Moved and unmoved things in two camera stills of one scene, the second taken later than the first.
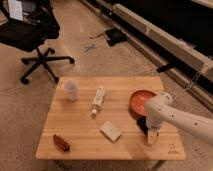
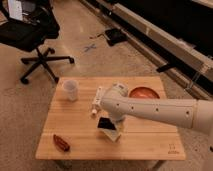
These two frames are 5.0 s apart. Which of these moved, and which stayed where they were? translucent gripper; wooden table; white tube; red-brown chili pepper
Moved: translucent gripper
Stayed: red-brown chili pepper; white tube; wooden table
